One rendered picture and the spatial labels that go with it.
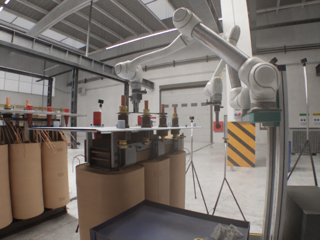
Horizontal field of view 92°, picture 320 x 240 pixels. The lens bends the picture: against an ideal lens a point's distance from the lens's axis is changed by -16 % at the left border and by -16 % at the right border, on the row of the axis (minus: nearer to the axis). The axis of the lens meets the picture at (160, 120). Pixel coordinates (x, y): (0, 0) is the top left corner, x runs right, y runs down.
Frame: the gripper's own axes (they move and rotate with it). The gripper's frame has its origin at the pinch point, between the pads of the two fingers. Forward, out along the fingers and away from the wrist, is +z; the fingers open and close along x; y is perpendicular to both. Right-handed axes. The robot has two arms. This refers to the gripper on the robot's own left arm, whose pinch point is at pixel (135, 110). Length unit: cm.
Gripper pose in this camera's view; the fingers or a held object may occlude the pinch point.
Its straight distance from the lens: 147.6
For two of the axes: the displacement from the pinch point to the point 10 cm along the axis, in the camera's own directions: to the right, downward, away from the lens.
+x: 5.4, -0.2, -8.4
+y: -8.4, -0.2, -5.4
